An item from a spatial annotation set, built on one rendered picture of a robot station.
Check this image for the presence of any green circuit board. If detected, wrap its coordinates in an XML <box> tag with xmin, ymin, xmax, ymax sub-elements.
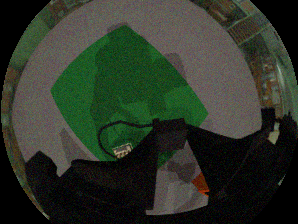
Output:
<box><xmin>51</xmin><ymin>26</ymin><xmax>209</xmax><ymax>161</ymax></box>

